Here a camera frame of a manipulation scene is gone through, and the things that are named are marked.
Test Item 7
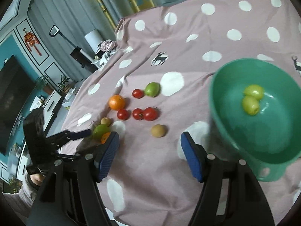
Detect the black television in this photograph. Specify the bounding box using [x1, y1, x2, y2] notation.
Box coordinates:
[0, 56, 35, 155]

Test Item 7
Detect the green jujube fruit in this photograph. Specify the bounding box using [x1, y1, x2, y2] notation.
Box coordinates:
[144, 82, 160, 97]
[92, 124, 110, 141]
[243, 84, 264, 101]
[242, 95, 260, 116]

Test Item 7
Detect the black phone stand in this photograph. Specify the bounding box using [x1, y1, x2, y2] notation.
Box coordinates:
[48, 24, 98, 73]

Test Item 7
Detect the small orange mandarin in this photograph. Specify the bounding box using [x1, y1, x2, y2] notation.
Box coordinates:
[100, 132, 111, 144]

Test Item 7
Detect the red cherry tomato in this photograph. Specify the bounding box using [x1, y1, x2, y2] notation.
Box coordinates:
[132, 108, 143, 120]
[132, 89, 144, 99]
[117, 109, 130, 120]

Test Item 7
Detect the large red tomato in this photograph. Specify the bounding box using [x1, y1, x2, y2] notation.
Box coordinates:
[143, 107, 158, 121]

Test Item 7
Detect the white tv cabinet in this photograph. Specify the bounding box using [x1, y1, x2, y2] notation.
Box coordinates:
[7, 89, 69, 182]

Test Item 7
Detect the red chinese knot decoration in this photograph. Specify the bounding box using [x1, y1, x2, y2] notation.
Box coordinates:
[23, 28, 42, 56]

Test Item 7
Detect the grey sleeve forearm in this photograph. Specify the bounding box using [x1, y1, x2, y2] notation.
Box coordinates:
[3, 173, 40, 222]

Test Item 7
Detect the person's left hand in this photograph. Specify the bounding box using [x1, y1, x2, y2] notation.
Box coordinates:
[30, 173, 45, 186]

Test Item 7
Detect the large orange mandarin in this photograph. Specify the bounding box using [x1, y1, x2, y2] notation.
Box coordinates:
[108, 95, 126, 111]

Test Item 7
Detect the green plastic bowl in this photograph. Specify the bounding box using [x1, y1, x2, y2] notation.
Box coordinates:
[209, 58, 300, 182]

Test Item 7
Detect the pink polka dot cloth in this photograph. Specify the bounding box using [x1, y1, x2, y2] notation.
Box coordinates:
[63, 0, 300, 225]

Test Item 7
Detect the potted green plant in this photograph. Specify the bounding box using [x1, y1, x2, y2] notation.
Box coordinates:
[35, 75, 72, 96]

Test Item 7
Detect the white table lamp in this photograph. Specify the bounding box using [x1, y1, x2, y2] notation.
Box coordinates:
[84, 29, 104, 53]

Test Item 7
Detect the grey curtain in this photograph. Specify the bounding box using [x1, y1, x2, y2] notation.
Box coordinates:
[27, 0, 184, 81]

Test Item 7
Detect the pink crumpled fabric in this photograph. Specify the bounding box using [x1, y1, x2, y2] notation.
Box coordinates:
[97, 39, 117, 53]

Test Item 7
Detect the brown longan fruit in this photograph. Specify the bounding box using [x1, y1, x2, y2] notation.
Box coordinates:
[100, 117, 111, 127]
[150, 124, 167, 138]

